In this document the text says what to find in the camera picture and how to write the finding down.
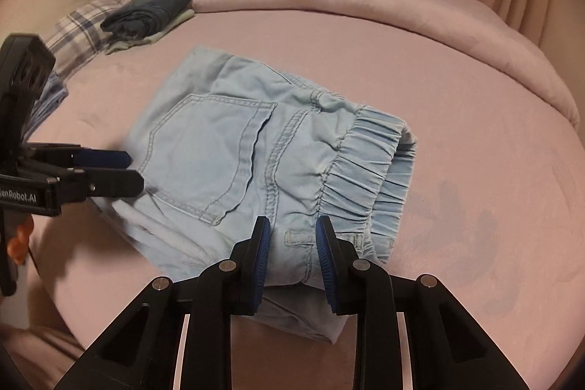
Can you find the pink bed sheet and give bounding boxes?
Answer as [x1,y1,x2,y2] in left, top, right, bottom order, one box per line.
[0,10,585,390]

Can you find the plaid pillow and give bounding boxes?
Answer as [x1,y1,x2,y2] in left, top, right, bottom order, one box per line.
[46,0,133,80]

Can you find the pale green folded cloth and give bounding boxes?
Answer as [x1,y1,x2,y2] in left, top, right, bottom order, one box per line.
[106,8,195,55]

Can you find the light blue denim pants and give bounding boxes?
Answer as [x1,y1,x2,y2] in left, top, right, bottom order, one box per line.
[98,46,419,345]

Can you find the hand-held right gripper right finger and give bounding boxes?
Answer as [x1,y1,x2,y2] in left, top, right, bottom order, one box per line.
[315,215,531,390]

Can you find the person's left hand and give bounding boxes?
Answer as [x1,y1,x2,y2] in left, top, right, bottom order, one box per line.
[9,216,36,266]

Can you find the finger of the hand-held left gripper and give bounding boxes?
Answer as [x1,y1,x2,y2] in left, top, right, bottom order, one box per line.
[18,164,146,205]
[25,143,133,170]

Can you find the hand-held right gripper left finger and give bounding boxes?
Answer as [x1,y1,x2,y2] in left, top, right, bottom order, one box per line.
[52,216,272,390]

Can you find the dark folded pants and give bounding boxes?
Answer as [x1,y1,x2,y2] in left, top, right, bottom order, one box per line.
[101,0,196,40]

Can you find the blue striped cloth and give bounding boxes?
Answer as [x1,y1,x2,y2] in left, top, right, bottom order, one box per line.
[27,72,69,140]

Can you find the pink duvet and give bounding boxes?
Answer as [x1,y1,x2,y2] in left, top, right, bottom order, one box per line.
[101,0,577,128]

